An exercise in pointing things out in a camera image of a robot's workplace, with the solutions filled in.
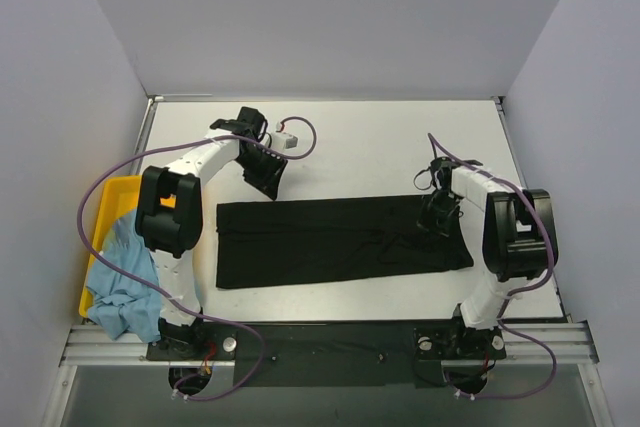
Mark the black t shirt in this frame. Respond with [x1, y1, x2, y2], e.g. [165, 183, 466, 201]
[216, 195, 474, 290]

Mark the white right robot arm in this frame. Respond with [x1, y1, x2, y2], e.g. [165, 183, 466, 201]
[415, 156, 558, 360]

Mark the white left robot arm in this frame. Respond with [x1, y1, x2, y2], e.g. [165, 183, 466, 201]
[135, 107, 298, 359]

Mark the yellow plastic bin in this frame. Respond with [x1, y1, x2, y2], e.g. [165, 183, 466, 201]
[78, 174, 151, 319]

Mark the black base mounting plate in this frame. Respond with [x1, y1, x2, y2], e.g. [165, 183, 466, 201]
[146, 320, 506, 390]

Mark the light blue t shirt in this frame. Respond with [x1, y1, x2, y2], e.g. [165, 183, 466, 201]
[86, 211, 162, 343]

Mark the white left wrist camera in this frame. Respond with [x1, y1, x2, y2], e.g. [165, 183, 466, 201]
[267, 123, 298, 153]

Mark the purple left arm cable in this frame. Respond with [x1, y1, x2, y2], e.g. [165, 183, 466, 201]
[79, 116, 317, 403]

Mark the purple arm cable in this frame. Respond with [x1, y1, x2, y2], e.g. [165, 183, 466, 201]
[427, 132, 560, 402]
[79, 116, 317, 403]

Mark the aluminium front rail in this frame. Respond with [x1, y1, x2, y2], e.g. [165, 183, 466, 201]
[59, 323, 599, 367]

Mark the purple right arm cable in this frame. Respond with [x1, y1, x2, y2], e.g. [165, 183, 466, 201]
[427, 132, 560, 402]

